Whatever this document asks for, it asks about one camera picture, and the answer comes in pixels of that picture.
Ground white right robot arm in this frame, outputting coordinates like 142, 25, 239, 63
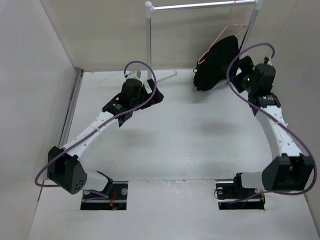
231, 56, 315, 198

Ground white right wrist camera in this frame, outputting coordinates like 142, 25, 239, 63
263, 57, 273, 66

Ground black trousers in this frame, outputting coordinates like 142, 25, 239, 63
193, 35, 240, 91

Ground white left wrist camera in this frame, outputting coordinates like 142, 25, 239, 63
124, 69, 141, 80

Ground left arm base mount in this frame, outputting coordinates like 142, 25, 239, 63
80, 180, 129, 211

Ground pink wire hanger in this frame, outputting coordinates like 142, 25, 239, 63
197, 0, 247, 65

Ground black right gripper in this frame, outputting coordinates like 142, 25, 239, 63
221, 56, 257, 94

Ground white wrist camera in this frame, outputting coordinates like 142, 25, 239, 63
263, 57, 273, 66
124, 69, 141, 80

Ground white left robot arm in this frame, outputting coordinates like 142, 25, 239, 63
47, 77, 164, 200

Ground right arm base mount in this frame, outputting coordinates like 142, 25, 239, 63
214, 179, 266, 210

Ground white clothes rack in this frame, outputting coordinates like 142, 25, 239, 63
144, 0, 263, 83

